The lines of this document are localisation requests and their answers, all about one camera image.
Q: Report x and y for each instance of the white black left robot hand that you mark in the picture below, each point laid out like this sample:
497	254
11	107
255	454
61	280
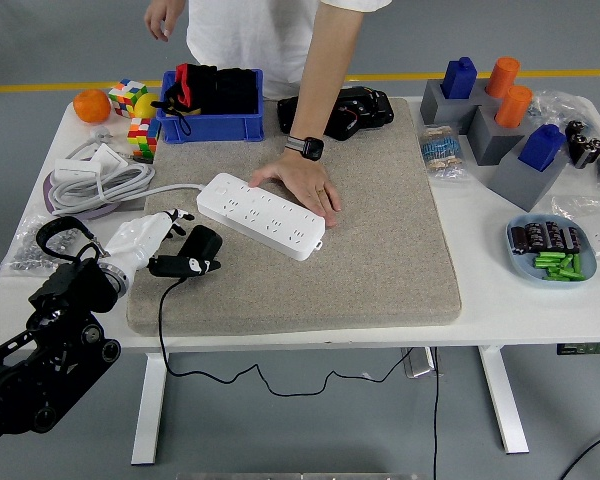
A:
135	240

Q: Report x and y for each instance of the person's left hand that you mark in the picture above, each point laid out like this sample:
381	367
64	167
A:
305	180

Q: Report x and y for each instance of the person's right hand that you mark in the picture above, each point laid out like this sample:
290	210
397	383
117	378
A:
165	17

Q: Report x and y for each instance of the black plug adapter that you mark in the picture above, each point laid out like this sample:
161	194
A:
202	242

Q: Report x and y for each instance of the person's left forearm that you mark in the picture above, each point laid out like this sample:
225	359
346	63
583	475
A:
325	75

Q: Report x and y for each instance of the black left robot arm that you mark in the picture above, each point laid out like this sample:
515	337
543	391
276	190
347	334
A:
65	300

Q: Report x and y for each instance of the black wrist watch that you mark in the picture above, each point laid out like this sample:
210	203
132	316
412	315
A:
310	148

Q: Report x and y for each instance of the white square box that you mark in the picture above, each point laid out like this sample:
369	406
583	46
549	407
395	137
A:
111	157

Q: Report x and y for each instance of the person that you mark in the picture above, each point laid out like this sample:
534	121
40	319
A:
250	40

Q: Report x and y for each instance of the white-edged puzzle cube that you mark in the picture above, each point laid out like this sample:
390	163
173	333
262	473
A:
127	97

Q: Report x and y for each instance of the yellow lemon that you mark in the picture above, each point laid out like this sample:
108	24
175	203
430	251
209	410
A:
147	106

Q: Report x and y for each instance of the white flat box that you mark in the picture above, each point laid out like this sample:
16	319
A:
75	171

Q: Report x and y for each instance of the black electronic housing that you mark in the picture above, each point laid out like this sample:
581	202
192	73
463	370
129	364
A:
370	112

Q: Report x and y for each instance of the black foam stack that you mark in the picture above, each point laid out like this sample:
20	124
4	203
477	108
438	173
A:
237	90

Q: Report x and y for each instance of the stickerless puzzle cube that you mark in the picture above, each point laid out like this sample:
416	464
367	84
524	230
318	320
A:
142	137

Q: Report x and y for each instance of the grey-brown mat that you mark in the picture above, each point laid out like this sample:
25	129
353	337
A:
330	280

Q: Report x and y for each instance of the blue plastic bin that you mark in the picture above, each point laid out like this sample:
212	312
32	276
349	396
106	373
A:
215	127

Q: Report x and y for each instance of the clear bag of screws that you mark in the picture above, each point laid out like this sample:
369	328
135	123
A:
25	255

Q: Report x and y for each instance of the orange fruit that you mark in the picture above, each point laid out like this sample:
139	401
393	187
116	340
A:
91	106

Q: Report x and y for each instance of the clear bag of resistors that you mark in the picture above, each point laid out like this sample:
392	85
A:
442	152

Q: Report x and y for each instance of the grey block holder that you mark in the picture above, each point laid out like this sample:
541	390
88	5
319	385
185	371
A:
437	110
525	187
490	142

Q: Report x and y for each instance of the white table leg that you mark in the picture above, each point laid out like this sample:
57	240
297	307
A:
502	400
150	410

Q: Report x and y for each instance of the blue square block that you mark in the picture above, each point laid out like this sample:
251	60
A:
459	80
541	150

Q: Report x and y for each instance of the silver box under table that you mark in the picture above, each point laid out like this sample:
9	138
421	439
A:
420	362

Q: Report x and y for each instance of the orange cylinder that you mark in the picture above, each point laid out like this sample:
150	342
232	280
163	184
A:
513	107
502	77

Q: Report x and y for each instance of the black printed capacitor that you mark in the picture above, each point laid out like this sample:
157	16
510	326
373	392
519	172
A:
571	239
535	236
552	235
519	240

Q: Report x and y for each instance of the light blue plate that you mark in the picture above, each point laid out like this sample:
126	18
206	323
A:
522	265

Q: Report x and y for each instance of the green battery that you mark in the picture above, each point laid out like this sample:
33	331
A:
568	263
577	265
550	255
560	271
547	261
562	277

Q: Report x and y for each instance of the crumpled clear plastic bag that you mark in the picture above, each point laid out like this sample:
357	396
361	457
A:
555	107

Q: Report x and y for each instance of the flat clear plastic bag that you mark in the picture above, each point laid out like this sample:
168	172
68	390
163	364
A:
575	207

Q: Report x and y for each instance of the table height control panel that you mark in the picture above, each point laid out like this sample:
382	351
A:
587	348

